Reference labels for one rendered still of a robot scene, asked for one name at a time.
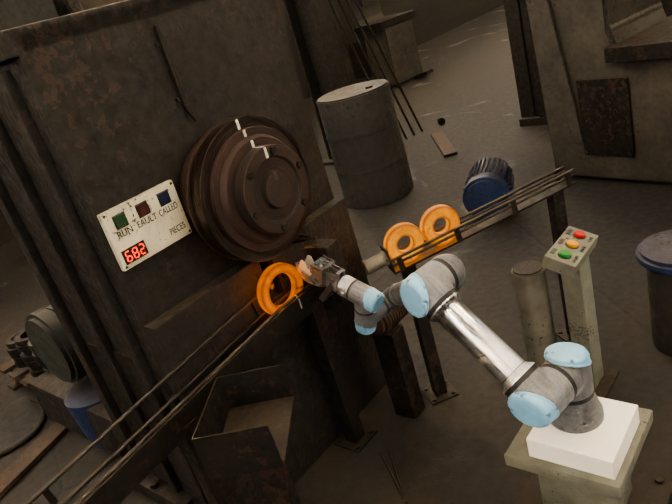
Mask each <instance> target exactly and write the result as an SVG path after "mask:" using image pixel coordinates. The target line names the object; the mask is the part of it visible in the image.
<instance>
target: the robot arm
mask: <svg viewBox="0 0 672 504"><path fill-rule="evenodd" d="M326 258H328V259H330V260H331V261H329V260H327V259H326ZM295 264H296V268H297V269H298V271H299V272H300V274H301V276H302V278H303V279H304V280H305V281H306V282H308V283H310V284H312V285H316V286H318V287H324V286H325V287H326V289H325V290H324V291H323V292H322V294H321V295H320V297H319V299H320V300H321V301H322V302H325V301H326V300H329V299H330V298H331V297H332V294H333V293H334V292H335V293H337V294H338V295H340V296H342V297H344V298H346V299H347V300H349V301H351V302H353V303H354V314H355V318H354V322H355V328H356V330H357V331H358V332H359V333H360V334H363V335H369V334H372V333H373V332H374V331H375V330H376V326H377V322H378V321H380V320H381V319H382V318H384V317H385V316H386V315H388V314H389V313H390V312H392V311H393V310H394V309H396V308H398V307H400V306H402V305H404V306H405V308H406V309H407V311H408V312H409V313H410V314H411V315H413V316H415V317H417V318H422V317H425V316H426V318H428V319H429V320H430V321H431V322H439V323H440V324H441V325H442V326H443V327H445V328H446V329H447V330H448V331H449V332H450V333H451V334H452V335H453V336H454V337H455V338H456V339H457V340H458V341H459V342H460V343H461V344H462V345H463V346H464V347H465V348H466V349H467V350H468V351H469V352H470V353H471V354H472V355H473V356H474V357H475V358H476V359H478V360H479V361H480V362H481V363H482V364H483V365H484V366H485V367H486V368H487V369H488V370H489V371H490V372H491V373H492V374H493V375H494V376H495V377H496V378H497V379H498V380H499V381H500V382H501V383H502V384H503V388H504V394H505V395H506V396H507V397H509V398H508V407H509V408H510V411H511V413H512V414H513V415H514V416H515V417H516V418H517V419H518V420H519V421H521V422H522V423H524V424H526V425H528V426H531V427H536V428H543V427H546V426H548V425H550V424H552V425H553V426H554V427H555V428H557V429H558V430H560V431H563V432H566V433H572V434H582V433H587V432H590V431H593V430H595V429H596V428H598V427H599V426H600V425H601V424H602V422H603V420H604V410H603V406H602V404H601V402H600V401H599V399H598V397H597V395H596V393H595V391H594V383H593V375H592V367H591V364H592V361H591V359H590V354H589V352H588V350H587V349H586V348H585V347H583V346H582V345H579V344H576V343H572V342H559V343H554V344H552V345H550V346H548V347H547V348H546V349H545V351H544V358H545V362H544V363H543V364H542V365H541V366H540V367H539V366H538V365H537V364H536V363H535V362H526V361H524V360H523V359H522V358H521V357H520V356H519V355H518V354H517V353H516V352H515V351H514V350H513V349H511V348H510V347H509V346H508V345H507V344H506V343H505V342H504V341H503V340H502V339H501V338H500V337H499V336H498V335H497V334H495V333H494V332H493V331H492V330H491V329H490V328H489V327H488V326H487V325H486V324H485V323H484V322H483V321H482V320H481V319H479V318H478V317H477V316H476V315H475V314H474V313H473V312H472V311H471V310H470V309H469V308H468V307H467V306H466V305H465V304H463V303H462V302H461V301H460V293H459V292H458V291H457V290H458V289H459V288H460V287H461V285H462V284H463V282H464V280H465V276H466V271H465V266H464V264H463V262H462V261H461V260H460V259H459V258H458V257H457V256H455V255H452V254H441V255H438V256H436V257H434V258H433V259H431V260H430V261H429V262H428V263H426V264H425V265H423V266H422V267H421V268H419V269H418V270H416V271H415V272H414V273H411V274H410V275H409V276H408V277H407V278H406V279H404V280H402V281H401V282H399V283H395V284H393V285H391V286H389V287H388V288H387V289H386V290H384V291H383V292H380V291H378V290H377V289H376V288H374V287H371V286H369V285H367V284H365V283H363V282H361V281H359V280H357V279H355V278H353V277H351V276H349V275H346V274H345V269H343V268H341V267H339V266H337V265H335V260H333V259H331V258H329V257H327V256H325V255H323V257H320V258H319V259H318V260H316V261H315V262H314V261H313V259H312V257H311V256H310V255H307V257H306V260H305V262H304V260H300V262H296V263H295Z"/></svg>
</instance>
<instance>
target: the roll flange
mask: <svg viewBox="0 0 672 504"><path fill-rule="evenodd" d="M236 118H239V117H234V118H228V119H225V120H222V121H220V122H218V123H216V124H215V125H213V126H212V127H211V128H209V129H208V130H207V131H206V132H205V133H204V134H203V135H202V137H201V138H200V139H199V141H198V142H197V143H196V144H195V145H194V146H193V147H192V149H191V150H190V152H189V153H188V155H187V157H186V159H185V162H184V165H183V168H182V172H181V178H180V197H181V203H182V207H183V210H184V212H185V215H186V217H187V220H188V222H189V224H190V226H191V227H192V229H193V230H194V231H195V232H196V234H197V235H198V236H199V237H200V238H202V239H203V241H204V242H205V243H206V244H207V245H208V246H209V247H210V248H211V249H213V250H214V251H215V252H217V253H218V254H220V255H222V256H224V257H226V258H229V259H233V260H240V261H245V260H241V259H238V258H236V257H234V256H231V255H228V254H226V253H224V252H222V251H221V250H219V249H218V248H216V247H215V246H214V245H213V244H212V243H211V242H210V241H209V240H208V239H207V237H206V236H205V235H204V233H203V232H202V230H201V228H200V227H199V225H198V222H197V220H196V218H195V215H194V212H193V208H192V203H191V196H190V178H191V171H192V166H193V162H194V159H195V157H196V154H197V152H198V150H199V148H200V146H201V144H202V143H203V141H204V140H205V139H206V138H207V136H208V135H209V134H210V133H211V132H212V131H214V130H215V129H216V128H218V127H219V126H221V125H223V124H225V123H227V122H230V121H232V120H234V119H236Z"/></svg>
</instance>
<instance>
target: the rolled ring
mask: <svg viewBox="0 0 672 504"><path fill-rule="evenodd" d="M280 273H285V274H287V275H288V277H289V279H290V281H291V292H290V295H289V297H288V299H287V300H286V301H285V302H287V301H288V300H289V299H291V298H292V297H293V296H294V295H296V294H297V293H298V292H299V291H301V290H302V289H303V279H302V276H301V274H300V272H299V271H298V269H297V268H296V267H294V266H293V265H291V264H288V263H282V262H279V263H274V264H272V265H270V266H269V267H267V268H266V269H265V270H264V271H263V273H262V274H261V276H260V278H259V280H258V284H257V299H258V302H259V305H260V306H261V308H262V309H263V310H264V311H265V312H266V313H268V314H271V315H272V314H273V313H274V312H275V311H276V310H277V309H278V308H279V307H280V306H282V305H283V304H284V303H285V302H284V303H283V304H281V305H278V306H276V305H274V304H273V303H272V301H271V299H270V295H269V289H270V285H271V282H272V280H273V279H274V278H275V277H276V276H277V275H278V274H280Z"/></svg>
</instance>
